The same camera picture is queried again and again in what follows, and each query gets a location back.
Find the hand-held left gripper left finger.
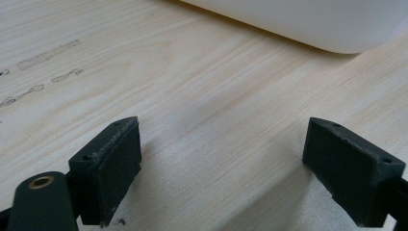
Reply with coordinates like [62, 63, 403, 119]
[67, 115, 142, 228]

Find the white plastic container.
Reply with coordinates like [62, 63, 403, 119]
[179, 0, 408, 55]

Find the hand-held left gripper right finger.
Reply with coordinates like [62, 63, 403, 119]
[301, 116, 407, 228]

